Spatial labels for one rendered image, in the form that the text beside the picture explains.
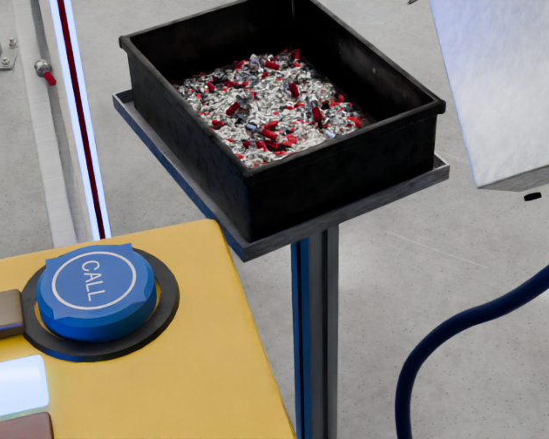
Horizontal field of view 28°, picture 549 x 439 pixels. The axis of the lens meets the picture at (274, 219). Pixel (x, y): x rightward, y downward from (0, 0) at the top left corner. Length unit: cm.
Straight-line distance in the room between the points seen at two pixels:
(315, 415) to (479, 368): 82
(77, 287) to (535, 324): 156
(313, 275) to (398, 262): 109
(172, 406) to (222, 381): 2
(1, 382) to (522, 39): 40
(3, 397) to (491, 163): 38
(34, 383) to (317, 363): 63
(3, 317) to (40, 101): 51
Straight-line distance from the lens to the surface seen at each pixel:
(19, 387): 35
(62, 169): 80
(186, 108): 81
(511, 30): 66
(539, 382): 180
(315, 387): 98
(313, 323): 92
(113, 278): 37
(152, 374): 35
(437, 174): 84
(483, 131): 66
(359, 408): 174
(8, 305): 38
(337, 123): 86
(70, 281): 37
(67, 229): 74
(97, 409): 35
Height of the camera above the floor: 133
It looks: 40 degrees down
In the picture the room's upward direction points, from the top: 2 degrees counter-clockwise
